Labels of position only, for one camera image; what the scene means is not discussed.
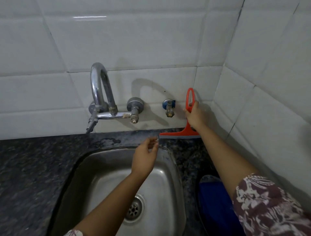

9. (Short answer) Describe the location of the blue angle valve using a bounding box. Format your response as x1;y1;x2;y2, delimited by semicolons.
162;99;176;118

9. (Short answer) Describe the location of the chrome wall tap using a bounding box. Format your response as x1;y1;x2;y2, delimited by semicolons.
86;62;144;134

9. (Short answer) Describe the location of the blue cloth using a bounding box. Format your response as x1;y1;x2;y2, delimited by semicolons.
197;175;246;236

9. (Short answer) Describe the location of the person's right hand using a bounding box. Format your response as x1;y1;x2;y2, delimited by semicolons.
183;101;207;132

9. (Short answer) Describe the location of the person's left forearm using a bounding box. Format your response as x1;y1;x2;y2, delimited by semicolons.
73;171;151;236

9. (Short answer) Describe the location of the stainless steel sink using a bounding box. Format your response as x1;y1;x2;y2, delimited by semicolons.
47;145;187;236

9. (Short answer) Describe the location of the person's left hand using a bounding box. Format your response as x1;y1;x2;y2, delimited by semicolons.
131;137;159;178

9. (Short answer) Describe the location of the red window squeegee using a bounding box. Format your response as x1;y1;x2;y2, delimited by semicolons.
159;88;202;139

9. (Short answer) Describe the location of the sink drain strainer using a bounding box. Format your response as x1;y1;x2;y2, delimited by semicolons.
124;194;145;223

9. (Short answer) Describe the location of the person's right forearm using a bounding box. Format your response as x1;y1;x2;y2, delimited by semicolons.
197;125;260;200

